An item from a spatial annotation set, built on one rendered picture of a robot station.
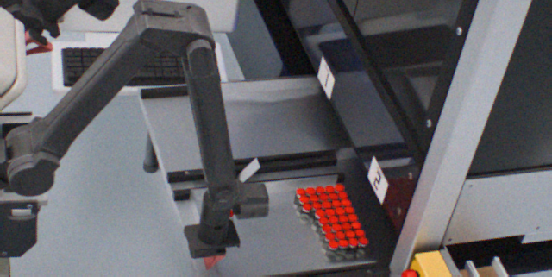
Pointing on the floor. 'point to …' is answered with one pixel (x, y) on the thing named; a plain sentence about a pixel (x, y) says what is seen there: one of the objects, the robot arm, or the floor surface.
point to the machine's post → (466, 109)
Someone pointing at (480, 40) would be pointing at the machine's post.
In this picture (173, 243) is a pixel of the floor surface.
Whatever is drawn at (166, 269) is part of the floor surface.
